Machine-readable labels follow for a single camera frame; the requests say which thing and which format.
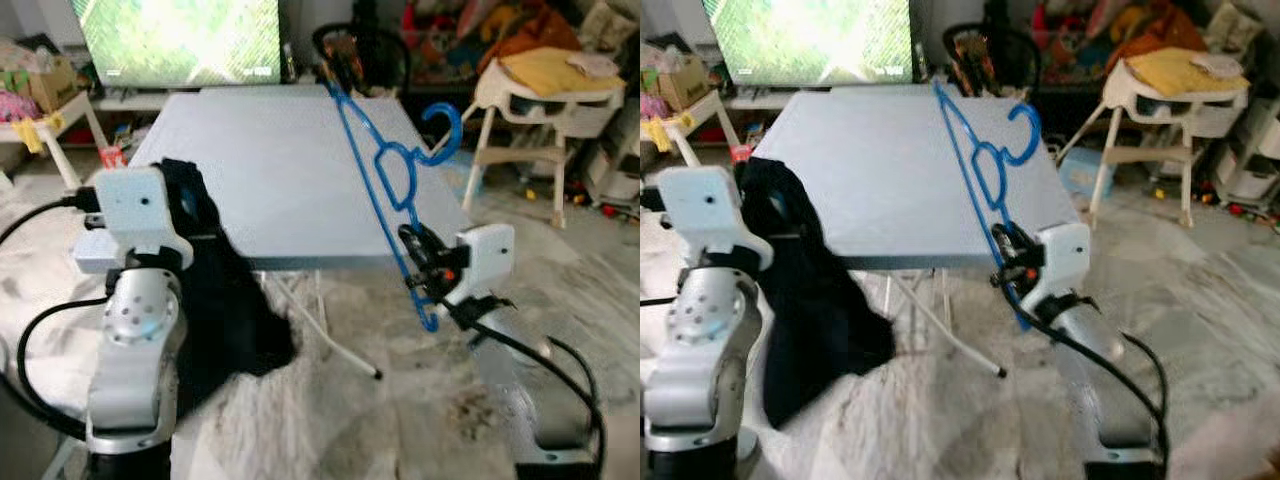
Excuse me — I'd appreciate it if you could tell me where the blue plastic hanger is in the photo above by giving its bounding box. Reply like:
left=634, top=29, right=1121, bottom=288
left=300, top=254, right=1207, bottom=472
left=325, top=75, right=464, bottom=333
left=932, top=78, right=1043, bottom=331

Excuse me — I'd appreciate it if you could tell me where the black garment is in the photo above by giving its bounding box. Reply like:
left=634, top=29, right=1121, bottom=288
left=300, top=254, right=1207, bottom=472
left=738, top=158, right=896, bottom=429
left=160, top=158, right=299, bottom=421

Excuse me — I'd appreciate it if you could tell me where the light blue storage box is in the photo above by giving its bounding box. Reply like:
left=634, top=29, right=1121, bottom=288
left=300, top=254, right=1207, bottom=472
left=1058, top=148, right=1116, bottom=196
left=438, top=150, right=481, bottom=196

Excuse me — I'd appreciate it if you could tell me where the light blue folding table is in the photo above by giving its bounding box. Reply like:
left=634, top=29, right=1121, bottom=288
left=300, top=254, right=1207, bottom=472
left=72, top=85, right=471, bottom=381
left=735, top=85, right=1086, bottom=379

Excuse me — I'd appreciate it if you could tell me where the white baby high chair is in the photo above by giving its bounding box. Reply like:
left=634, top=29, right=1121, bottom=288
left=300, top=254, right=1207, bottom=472
left=465, top=45, right=629, bottom=231
left=1060, top=45, right=1251, bottom=229

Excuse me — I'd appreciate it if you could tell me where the black round-rimmed seat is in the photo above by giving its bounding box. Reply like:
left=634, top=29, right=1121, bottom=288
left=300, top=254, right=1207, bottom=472
left=942, top=20, right=1041, bottom=96

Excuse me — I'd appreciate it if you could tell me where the yellow cushion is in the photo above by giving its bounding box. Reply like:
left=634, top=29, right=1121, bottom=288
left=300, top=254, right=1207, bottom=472
left=500, top=47, right=621, bottom=98
left=1125, top=47, right=1251, bottom=98

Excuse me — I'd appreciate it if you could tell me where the pink white small cloth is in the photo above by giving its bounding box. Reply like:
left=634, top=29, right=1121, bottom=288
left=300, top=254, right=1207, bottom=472
left=1190, top=52, right=1246, bottom=79
left=565, top=52, right=623, bottom=79

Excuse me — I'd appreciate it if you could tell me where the yellow cloth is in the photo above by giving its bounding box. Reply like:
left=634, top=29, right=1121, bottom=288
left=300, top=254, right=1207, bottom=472
left=15, top=112, right=66, bottom=153
left=645, top=112, right=696, bottom=151

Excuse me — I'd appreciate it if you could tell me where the flat screen television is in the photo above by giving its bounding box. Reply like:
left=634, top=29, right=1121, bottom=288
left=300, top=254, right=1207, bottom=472
left=700, top=0, right=916, bottom=89
left=68, top=0, right=286, bottom=91

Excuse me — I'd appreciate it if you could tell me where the small white side table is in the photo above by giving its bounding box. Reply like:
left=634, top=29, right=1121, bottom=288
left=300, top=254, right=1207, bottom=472
left=640, top=88, right=741, bottom=171
left=0, top=90, right=111, bottom=191

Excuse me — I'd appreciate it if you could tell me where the brown cardboard box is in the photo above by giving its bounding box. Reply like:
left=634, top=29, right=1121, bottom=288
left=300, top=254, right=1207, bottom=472
left=30, top=55, right=86, bottom=111
left=655, top=55, right=711, bottom=111

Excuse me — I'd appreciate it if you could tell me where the pink kids bag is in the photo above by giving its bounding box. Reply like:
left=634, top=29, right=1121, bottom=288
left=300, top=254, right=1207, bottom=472
left=0, top=85, right=41, bottom=123

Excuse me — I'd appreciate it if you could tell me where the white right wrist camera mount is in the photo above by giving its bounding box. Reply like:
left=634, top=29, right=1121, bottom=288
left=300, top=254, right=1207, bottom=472
left=1035, top=222, right=1091, bottom=301
left=455, top=223, right=516, bottom=306

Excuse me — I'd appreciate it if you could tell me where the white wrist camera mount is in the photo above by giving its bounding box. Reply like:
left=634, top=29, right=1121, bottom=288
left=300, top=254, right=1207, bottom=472
left=455, top=223, right=516, bottom=306
left=72, top=167, right=196, bottom=273
left=1035, top=222, right=1091, bottom=301
left=658, top=167, right=776, bottom=271

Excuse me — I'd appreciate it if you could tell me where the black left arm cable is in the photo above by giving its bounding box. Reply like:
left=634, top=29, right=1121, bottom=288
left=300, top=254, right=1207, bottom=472
left=640, top=185, right=666, bottom=306
left=0, top=188, right=106, bottom=441

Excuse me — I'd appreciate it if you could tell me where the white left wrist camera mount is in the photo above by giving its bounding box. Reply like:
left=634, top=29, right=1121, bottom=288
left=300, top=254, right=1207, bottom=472
left=658, top=167, right=776, bottom=271
left=72, top=167, right=196, bottom=273

